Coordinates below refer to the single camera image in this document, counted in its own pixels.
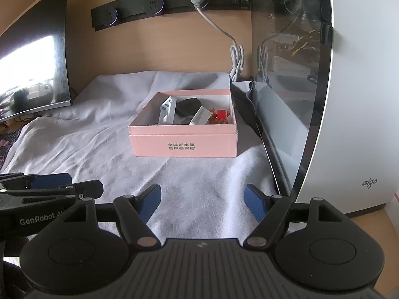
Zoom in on pink cardboard box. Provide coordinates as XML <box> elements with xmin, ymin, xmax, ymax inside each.
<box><xmin>128</xmin><ymin>89</ymin><xmax>239</xmax><ymax>158</ymax></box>

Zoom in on patterned desk mat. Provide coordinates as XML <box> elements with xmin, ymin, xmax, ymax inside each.
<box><xmin>0</xmin><ymin>125</ymin><xmax>25</xmax><ymax>169</ymax></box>

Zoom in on white power cable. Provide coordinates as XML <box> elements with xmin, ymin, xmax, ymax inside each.
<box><xmin>190</xmin><ymin>0</ymin><xmax>245</xmax><ymax>83</ymax></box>

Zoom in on white port hub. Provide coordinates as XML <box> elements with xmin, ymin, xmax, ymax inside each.
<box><xmin>157</xmin><ymin>96</ymin><xmax>178</xmax><ymax>125</ymax></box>

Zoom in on black wall socket rail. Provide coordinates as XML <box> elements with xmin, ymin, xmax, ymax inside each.
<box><xmin>91</xmin><ymin>0</ymin><xmax>253</xmax><ymax>32</ymax></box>

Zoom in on white cloth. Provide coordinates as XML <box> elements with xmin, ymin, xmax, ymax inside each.
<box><xmin>0</xmin><ymin>71</ymin><xmax>281</xmax><ymax>256</ymax></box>

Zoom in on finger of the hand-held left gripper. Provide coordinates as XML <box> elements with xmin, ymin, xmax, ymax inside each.
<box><xmin>0</xmin><ymin>180</ymin><xmax>104</xmax><ymax>200</ymax></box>
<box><xmin>0</xmin><ymin>172</ymin><xmax>73</xmax><ymax>191</ymax></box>

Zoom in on white computer case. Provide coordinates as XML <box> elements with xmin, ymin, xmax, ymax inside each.
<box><xmin>249</xmin><ymin>0</ymin><xmax>399</xmax><ymax>219</ymax></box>

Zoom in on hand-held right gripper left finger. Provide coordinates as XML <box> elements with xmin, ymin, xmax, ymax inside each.
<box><xmin>62</xmin><ymin>184</ymin><xmax>162</xmax><ymax>247</ymax></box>

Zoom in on white adapter with plug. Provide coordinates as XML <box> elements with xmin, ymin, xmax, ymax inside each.
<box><xmin>189</xmin><ymin>106</ymin><xmax>212</xmax><ymax>126</ymax></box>

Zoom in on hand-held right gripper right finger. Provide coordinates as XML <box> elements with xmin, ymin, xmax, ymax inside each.
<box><xmin>244</xmin><ymin>184</ymin><xmax>343</xmax><ymax>248</ymax></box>

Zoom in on black wedge-shaped object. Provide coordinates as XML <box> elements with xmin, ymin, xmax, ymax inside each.
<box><xmin>175</xmin><ymin>98</ymin><xmax>201</xmax><ymax>120</ymax></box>

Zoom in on dark cloth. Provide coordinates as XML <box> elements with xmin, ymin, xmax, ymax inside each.
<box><xmin>230</xmin><ymin>80</ymin><xmax>265</xmax><ymax>138</ymax></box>

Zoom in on curved computer monitor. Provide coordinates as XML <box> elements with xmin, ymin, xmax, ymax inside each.
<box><xmin>0</xmin><ymin>0</ymin><xmax>73</xmax><ymax>122</ymax></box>

